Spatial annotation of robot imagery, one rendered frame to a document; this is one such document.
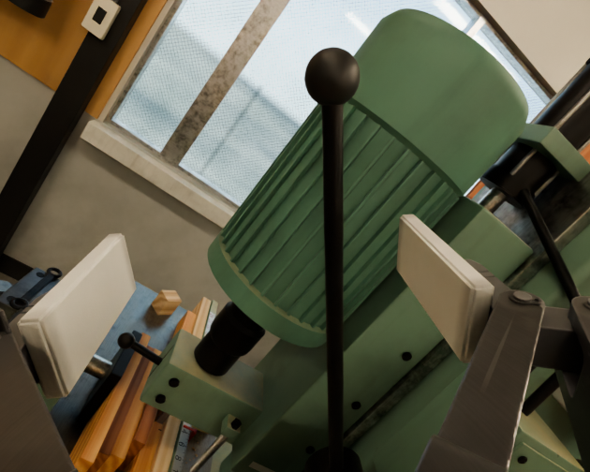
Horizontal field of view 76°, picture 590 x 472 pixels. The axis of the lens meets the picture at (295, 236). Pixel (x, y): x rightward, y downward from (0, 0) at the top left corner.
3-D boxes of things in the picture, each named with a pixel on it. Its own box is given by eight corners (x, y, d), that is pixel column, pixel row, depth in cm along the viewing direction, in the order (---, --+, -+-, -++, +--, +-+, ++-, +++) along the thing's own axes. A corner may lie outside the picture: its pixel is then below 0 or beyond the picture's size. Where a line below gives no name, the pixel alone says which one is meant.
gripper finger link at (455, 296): (473, 287, 12) (496, 286, 12) (399, 213, 18) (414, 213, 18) (461, 365, 13) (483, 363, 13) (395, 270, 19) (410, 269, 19)
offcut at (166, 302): (156, 315, 76) (168, 301, 75) (151, 303, 77) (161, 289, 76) (171, 315, 79) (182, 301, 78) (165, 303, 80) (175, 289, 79)
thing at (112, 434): (127, 365, 61) (144, 343, 60) (137, 371, 62) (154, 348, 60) (72, 478, 44) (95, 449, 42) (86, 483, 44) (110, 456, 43)
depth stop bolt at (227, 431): (188, 456, 49) (231, 408, 47) (201, 462, 50) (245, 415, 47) (185, 471, 47) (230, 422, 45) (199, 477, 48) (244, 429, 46)
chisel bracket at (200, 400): (147, 368, 52) (181, 326, 50) (231, 411, 56) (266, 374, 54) (129, 411, 45) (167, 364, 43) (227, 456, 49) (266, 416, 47)
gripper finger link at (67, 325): (67, 399, 12) (43, 401, 12) (137, 288, 19) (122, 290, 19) (39, 320, 11) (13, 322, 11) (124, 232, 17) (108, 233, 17)
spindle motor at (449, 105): (214, 226, 51) (368, 20, 43) (316, 292, 56) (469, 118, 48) (191, 291, 35) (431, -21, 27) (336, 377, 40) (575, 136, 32)
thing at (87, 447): (116, 365, 60) (142, 331, 58) (125, 370, 60) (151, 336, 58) (45, 501, 40) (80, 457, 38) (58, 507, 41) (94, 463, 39)
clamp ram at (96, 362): (66, 351, 56) (95, 308, 53) (112, 374, 58) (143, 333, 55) (31, 398, 47) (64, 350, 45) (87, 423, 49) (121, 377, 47)
